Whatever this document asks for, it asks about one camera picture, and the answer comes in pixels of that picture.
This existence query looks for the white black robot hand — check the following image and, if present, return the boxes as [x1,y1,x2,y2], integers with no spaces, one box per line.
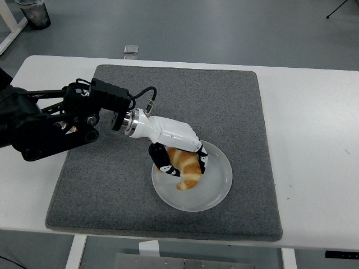
[129,111,209,178]

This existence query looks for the golden croissant bread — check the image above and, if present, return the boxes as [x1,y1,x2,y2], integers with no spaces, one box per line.
[155,147,203,191]

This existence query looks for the pale grey round plate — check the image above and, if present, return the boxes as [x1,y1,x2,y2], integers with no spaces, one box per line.
[151,140,233,212]

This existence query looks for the grey felt table mat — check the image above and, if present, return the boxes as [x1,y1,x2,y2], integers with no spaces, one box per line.
[44,64,283,242]

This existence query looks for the white box under table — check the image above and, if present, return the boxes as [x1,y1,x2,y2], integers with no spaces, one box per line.
[139,240,160,257]

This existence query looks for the white table leg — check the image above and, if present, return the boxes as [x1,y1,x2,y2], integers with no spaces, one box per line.
[281,248,298,269]
[65,234,88,269]

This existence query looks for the black waste bin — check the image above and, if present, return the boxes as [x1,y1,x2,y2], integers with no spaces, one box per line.
[14,0,52,30]

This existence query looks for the black tripod leg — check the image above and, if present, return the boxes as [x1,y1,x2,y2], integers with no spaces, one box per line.
[325,0,351,20]

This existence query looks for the black table control panel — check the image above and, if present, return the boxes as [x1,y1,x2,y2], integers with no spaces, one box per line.
[325,250,359,259]

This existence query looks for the white metal frame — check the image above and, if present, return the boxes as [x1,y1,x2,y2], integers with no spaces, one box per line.
[0,0,29,56]

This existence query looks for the black floor cable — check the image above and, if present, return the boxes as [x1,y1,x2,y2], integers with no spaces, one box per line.
[0,255,26,269]

